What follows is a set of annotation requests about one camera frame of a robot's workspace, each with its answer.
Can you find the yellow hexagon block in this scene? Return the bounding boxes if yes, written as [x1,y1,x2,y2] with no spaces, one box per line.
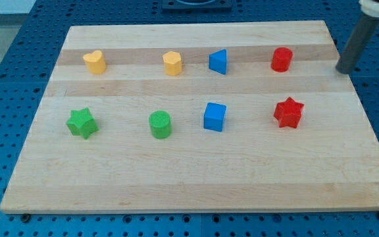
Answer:
[163,51,182,76]

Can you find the blue cube block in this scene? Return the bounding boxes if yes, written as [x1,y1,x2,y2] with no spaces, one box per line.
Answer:
[203,102,226,132]

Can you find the green cylinder block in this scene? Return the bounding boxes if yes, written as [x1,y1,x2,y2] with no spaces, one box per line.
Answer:
[149,111,172,139]

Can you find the wooden board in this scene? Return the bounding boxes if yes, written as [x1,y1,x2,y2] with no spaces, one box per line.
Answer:
[0,20,379,214]

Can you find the yellow heart block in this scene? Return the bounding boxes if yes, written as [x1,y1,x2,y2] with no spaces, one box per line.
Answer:
[83,50,107,74]

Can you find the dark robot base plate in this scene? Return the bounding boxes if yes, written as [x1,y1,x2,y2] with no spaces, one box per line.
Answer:
[160,0,233,11]

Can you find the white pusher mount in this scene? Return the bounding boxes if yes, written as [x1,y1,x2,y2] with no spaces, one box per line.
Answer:
[358,0,379,18]

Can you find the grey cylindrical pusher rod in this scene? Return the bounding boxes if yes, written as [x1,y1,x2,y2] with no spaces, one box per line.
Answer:
[336,13,379,74]

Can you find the red cylinder block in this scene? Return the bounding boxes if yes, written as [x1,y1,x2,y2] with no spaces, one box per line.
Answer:
[271,47,293,72]

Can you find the green star block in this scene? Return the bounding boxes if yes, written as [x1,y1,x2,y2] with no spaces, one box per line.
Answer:
[66,107,99,140]

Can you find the red star block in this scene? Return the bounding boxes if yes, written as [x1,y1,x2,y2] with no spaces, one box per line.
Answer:
[274,97,305,128]

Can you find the blue triangle block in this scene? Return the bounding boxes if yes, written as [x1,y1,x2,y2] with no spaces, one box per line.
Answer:
[209,49,228,74]

